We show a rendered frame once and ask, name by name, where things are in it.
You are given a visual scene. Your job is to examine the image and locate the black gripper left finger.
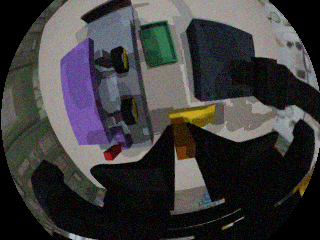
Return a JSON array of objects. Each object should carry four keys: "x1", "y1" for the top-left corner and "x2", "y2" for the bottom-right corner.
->
[{"x1": 89, "y1": 124, "x2": 176, "y2": 211}]

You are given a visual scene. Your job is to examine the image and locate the grey ramp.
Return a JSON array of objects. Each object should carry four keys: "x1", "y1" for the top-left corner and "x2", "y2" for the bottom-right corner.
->
[{"x1": 79, "y1": 0, "x2": 153, "y2": 149}]

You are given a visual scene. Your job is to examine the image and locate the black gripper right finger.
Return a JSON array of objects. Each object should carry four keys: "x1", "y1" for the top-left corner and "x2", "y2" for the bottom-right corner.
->
[{"x1": 187, "y1": 121, "x2": 279, "y2": 203}]

